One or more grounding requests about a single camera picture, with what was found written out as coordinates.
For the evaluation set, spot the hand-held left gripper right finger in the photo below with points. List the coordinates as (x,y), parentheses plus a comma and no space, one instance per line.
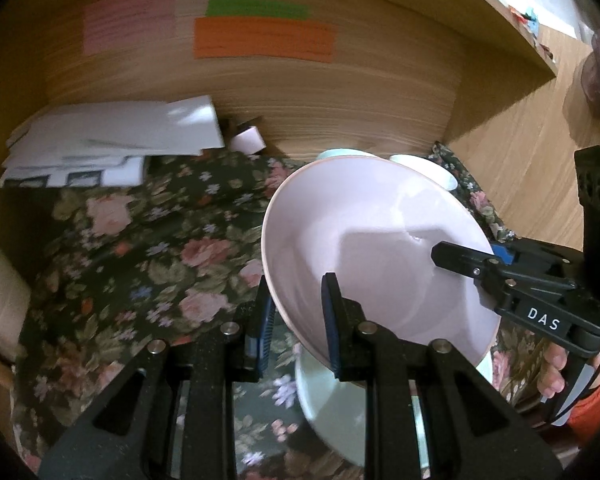
(331,325)

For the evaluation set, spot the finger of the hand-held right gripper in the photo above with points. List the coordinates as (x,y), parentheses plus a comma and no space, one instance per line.
(460,257)
(502,252)

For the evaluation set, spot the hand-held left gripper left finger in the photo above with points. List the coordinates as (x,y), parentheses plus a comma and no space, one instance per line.
(261,332)

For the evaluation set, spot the green plate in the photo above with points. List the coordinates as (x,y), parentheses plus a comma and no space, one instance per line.
(330,410)

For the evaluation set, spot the pink plate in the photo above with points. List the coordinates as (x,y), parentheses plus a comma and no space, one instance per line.
(370,220)

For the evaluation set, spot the person's right forearm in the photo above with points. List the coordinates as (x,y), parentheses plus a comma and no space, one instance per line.
(597,405)

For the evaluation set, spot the person's right hand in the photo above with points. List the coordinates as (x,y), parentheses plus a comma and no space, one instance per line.
(555,370)

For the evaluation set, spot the white bowl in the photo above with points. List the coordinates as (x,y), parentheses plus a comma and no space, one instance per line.
(425,166)

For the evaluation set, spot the floral tablecloth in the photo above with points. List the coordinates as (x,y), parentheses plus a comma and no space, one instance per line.
(145,260)

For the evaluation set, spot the green bowl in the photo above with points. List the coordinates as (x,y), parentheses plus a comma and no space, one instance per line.
(340,154)

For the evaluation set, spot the wooden shelf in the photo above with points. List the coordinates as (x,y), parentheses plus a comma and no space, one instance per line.
(500,20)

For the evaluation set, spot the stack of white papers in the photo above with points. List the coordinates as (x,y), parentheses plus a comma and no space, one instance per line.
(105,135)

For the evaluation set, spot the cream white box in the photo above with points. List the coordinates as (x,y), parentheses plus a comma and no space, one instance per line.
(0,295)

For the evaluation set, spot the orange sticky note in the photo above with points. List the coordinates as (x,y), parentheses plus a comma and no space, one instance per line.
(262,40)

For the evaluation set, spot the green sticky note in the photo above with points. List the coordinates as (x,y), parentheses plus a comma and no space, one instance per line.
(257,8)

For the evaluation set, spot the pink sticky note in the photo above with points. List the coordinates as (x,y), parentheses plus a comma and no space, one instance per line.
(127,17)

